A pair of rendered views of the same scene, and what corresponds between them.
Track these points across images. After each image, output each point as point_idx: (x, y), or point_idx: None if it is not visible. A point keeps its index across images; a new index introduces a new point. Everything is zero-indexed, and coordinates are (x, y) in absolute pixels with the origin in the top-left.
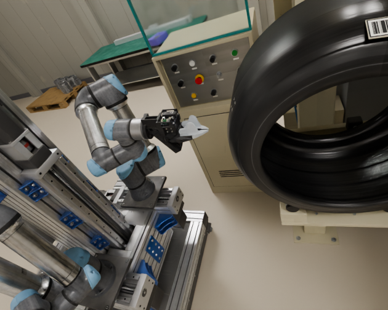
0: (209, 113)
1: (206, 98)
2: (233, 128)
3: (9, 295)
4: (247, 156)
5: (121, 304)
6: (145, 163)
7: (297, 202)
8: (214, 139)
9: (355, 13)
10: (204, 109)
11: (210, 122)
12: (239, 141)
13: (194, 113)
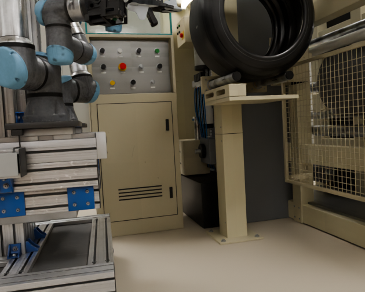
0: (125, 101)
1: (123, 88)
2: None
3: (13, 14)
4: (216, 3)
5: (80, 138)
6: (83, 82)
7: (242, 52)
8: (123, 135)
9: None
10: (122, 95)
11: (125, 111)
12: None
13: (110, 98)
